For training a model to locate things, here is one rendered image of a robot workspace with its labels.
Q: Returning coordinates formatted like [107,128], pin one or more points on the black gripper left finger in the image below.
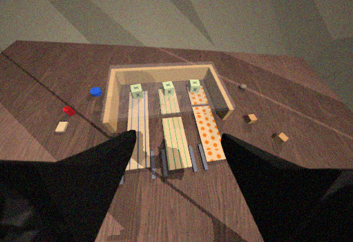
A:
[77,190]

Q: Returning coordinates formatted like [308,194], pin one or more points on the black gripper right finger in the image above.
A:
[282,196]

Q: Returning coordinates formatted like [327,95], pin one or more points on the clear glass box with tan edges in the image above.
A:
[140,91]

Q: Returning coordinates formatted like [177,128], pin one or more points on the tan cube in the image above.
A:
[250,119]
[280,138]

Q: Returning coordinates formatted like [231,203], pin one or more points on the tan strip with orange dots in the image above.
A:
[209,136]

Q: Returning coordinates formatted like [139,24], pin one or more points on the small red block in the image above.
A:
[68,110]

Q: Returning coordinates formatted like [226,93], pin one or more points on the cream flat block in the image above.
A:
[62,126]

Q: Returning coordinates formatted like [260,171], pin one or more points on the cream strip with blue lines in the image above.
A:
[141,154]

